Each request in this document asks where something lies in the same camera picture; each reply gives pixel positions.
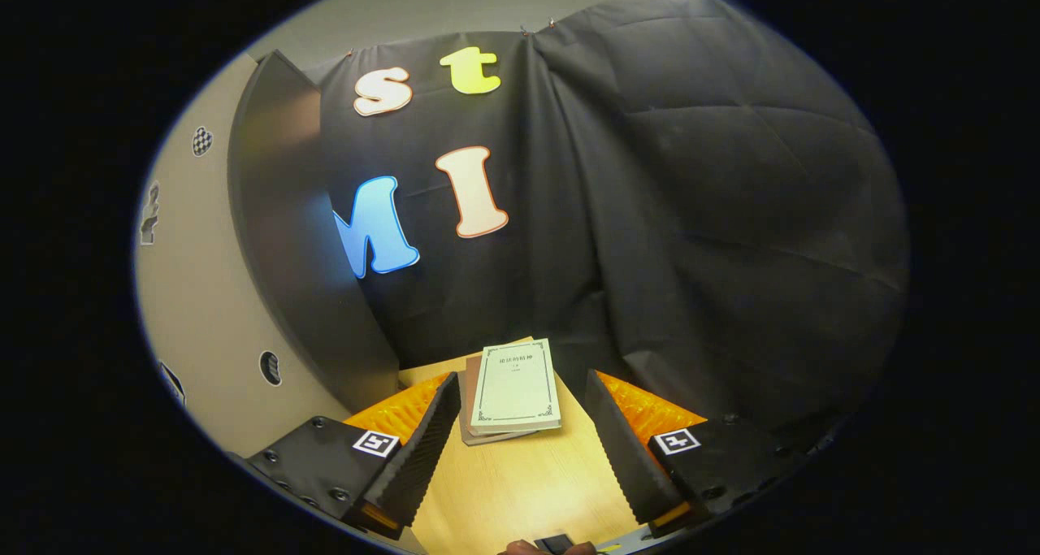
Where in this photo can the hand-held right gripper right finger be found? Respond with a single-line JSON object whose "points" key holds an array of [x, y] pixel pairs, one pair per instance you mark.
{"points": [[621, 457]]}

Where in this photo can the brown book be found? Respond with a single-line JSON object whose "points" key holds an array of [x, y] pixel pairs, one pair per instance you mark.
{"points": [[465, 401]]}

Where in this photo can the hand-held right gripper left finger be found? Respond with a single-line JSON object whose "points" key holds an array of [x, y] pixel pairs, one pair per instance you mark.
{"points": [[422, 457]]}

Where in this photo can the pale green book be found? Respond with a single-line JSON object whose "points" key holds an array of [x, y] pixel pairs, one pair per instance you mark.
{"points": [[516, 388]]}

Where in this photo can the black backdrop cloth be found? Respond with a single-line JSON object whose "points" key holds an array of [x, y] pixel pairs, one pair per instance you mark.
{"points": [[691, 214]]}

